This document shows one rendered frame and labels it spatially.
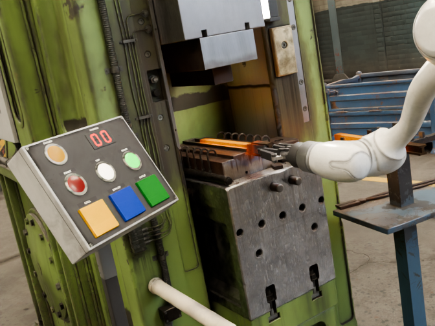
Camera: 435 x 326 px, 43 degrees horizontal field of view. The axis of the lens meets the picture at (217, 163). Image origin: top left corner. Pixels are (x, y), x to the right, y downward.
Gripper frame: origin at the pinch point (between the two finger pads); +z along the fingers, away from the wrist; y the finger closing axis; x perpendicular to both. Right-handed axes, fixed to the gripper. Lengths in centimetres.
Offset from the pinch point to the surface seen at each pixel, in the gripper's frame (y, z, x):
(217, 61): -7.6, 6.2, 29.0
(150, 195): -45.6, -12.2, 1.0
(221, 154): -7.7, 12.4, -1.1
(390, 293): 90, 35, -101
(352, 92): 302, 253, -48
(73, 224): -69, -21, 3
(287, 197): 6.3, -1.4, -17.9
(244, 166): -4.3, 5.1, -5.3
